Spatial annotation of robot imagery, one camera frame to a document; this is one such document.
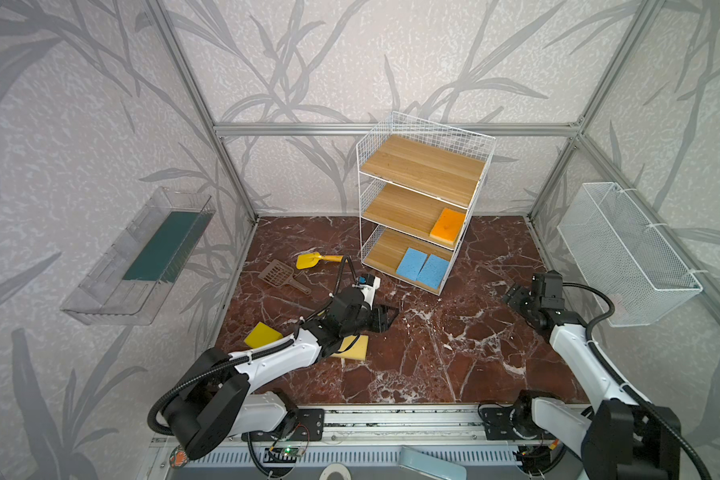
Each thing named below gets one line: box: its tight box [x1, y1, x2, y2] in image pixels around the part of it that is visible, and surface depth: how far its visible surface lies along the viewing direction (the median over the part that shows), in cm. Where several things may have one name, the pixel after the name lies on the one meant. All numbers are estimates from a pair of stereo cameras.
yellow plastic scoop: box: [296, 252, 344, 270], surface depth 107 cm
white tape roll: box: [319, 463, 353, 480], surface depth 69 cm
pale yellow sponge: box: [331, 334, 369, 361], surface depth 86 cm
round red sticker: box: [169, 450, 189, 468], surface depth 70 cm
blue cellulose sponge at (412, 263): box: [396, 248, 428, 281], surface depth 106 cm
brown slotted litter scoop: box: [258, 259, 311, 295], surface depth 104 cm
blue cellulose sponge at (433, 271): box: [416, 254, 450, 289], surface depth 101 cm
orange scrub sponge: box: [430, 208, 465, 245], surface depth 83 cm
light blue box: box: [399, 446, 467, 480], surface depth 66 cm
